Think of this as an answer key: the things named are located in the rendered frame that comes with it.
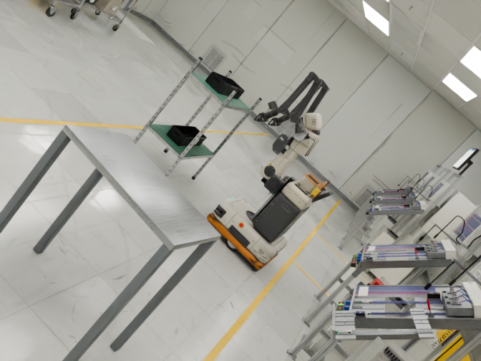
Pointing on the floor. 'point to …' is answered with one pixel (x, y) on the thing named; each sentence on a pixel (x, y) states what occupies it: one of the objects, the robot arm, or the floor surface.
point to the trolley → (66, 4)
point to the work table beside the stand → (166, 223)
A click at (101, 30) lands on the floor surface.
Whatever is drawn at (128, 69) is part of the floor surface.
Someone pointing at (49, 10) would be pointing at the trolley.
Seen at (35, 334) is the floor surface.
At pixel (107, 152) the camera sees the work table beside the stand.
